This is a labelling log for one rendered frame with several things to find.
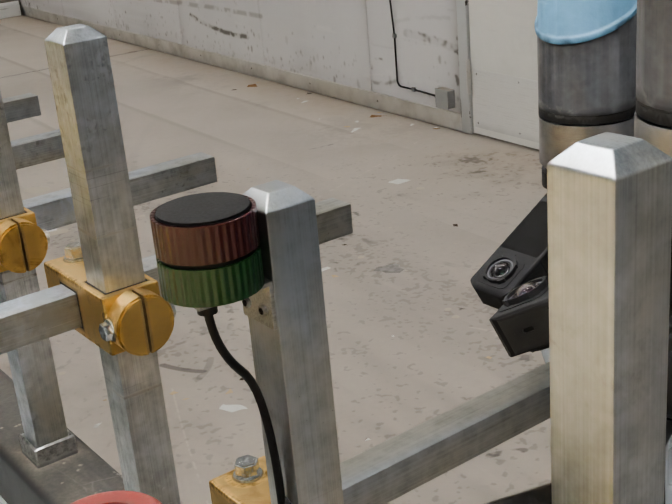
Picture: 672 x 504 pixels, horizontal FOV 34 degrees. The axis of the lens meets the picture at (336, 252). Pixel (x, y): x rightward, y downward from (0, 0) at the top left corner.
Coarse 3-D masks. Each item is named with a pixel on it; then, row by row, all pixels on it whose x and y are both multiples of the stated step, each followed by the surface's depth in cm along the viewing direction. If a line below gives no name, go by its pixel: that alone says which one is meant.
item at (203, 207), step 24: (216, 192) 65; (168, 216) 61; (192, 216) 61; (216, 216) 61; (168, 264) 62; (216, 264) 61; (264, 288) 65; (216, 312) 64; (264, 312) 65; (216, 336) 65; (264, 408) 68
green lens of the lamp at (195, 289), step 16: (256, 256) 62; (160, 272) 62; (176, 272) 61; (192, 272) 61; (208, 272) 61; (224, 272) 61; (240, 272) 61; (256, 272) 62; (176, 288) 61; (192, 288) 61; (208, 288) 61; (224, 288) 61; (240, 288) 62; (256, 288) 63; (176, 304) 62; (192, 304) 61; (208, 304) 61; (224, 304) 61
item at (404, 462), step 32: (512, 384) 90; (544, 384) 90; (448, 416) 86; (480, 416) 86; (512, 416) 87; (544, 416) 90; (384, 448) 83; (416, 448) 82; (448, 448) 84; (480, 448) 86; (352, 480) 79; (384, 480) 80; (416, 480) 82
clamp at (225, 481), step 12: (264, 456) 81; (264, 468) 80; (216, 480) 79; (228, 480) 79; (264, 480) 78; (216, 492) 78; (228, 492) 77; (240, 492) 77; (252, 492) 77; (264, 492) 77
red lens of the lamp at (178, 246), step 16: (256, 208) 62; (160, 224) 61; (224, 224) 60; (240, 224) 61; (256, 224) 62; (160, 240) 61; (176, 240) 60; (192, 240) 60; (208, 240) 60; (224, 240) 60; (240, 240) 61; (256, 240) 62; (160, 256) 62; (176, 256) 61; (192, 256) 60; (208, 256) 60; (224, 256) 60; (240, 256) 61
